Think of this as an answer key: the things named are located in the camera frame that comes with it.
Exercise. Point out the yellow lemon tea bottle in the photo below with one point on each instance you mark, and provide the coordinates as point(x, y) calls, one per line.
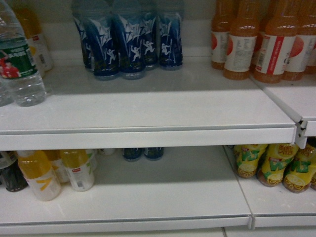
point(277, 158)

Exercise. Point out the orange juice bottle front right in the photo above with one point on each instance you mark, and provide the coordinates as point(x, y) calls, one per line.
point(280, 34)

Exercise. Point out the blue sports drink right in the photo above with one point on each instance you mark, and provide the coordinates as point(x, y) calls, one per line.
point(170, 48)

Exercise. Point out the clear water bottle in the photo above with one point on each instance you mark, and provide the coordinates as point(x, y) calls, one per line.
point(18, 70)

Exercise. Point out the blue sports drink front centre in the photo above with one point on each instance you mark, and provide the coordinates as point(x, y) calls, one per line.
point(128, 32)

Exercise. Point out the orange juice bottle front left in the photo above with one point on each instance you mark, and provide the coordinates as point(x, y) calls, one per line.
point(242, 39)

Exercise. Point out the blue sports drink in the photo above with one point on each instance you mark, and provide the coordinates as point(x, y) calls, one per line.
point(128, 32)
point(170, 48)
point(99, 29)

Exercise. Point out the blue sports drink front left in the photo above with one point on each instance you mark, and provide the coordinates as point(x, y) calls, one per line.
point(99, 29)

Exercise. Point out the orange vitamin drink lower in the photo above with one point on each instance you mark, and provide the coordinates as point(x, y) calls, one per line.
point(39, 174)

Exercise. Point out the orange juice bottle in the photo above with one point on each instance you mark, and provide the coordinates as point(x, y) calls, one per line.
point(280, 34)
point(242, 39)

